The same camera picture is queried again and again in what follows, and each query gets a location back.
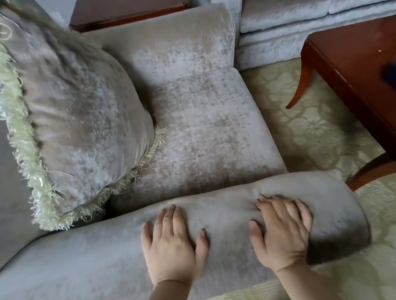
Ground dark wooden coffee table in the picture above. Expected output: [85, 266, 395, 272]
[276, 14, 396, 200]

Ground grey velvet sofa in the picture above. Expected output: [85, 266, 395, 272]
[182, 0, 396, 78]

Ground grey velvet fringed cushion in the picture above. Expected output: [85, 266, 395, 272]
[0, 0, 176, 240]

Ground grey velvet armchair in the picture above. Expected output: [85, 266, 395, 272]
[0, 0, 380, 300]

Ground person's left hand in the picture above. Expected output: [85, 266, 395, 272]
[137, 201, 214, 290]

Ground dark wooden side table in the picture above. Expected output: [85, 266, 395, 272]
[66, 0, 193, 35]

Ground person's right hand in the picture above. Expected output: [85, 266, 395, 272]
[244, 188, 320, 276]

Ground person's right forearm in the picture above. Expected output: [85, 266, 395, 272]
[272, 253, 346, 300]

